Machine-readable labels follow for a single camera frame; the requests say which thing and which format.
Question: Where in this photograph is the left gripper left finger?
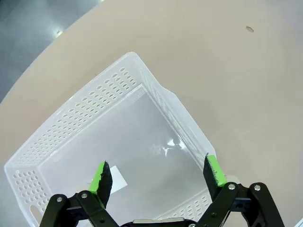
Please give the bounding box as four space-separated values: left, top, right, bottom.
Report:
39 160 119 227

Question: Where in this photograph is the white perforated plastic basket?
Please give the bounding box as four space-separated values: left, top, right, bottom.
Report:
4 52 216 227

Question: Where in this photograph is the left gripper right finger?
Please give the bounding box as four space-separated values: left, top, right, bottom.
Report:
196 153 286 227

